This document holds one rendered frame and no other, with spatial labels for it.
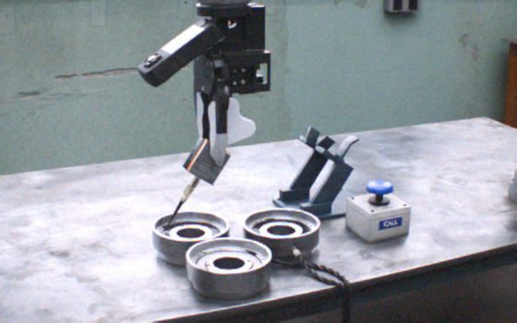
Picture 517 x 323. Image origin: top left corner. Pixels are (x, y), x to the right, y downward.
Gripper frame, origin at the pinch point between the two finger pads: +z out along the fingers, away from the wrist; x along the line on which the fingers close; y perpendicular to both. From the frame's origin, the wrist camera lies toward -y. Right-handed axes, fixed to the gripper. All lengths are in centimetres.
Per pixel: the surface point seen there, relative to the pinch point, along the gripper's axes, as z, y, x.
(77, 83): 22, 10, 155
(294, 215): 9.9, 11.5, -2.2
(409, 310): 38, 41, 8
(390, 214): 9.4, 23.4, -8.9
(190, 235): 11.5, -3.1, 0.2
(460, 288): 38, 56, 11
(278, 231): 11.2, 8.4, -3.6
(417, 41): 16, 145, 154
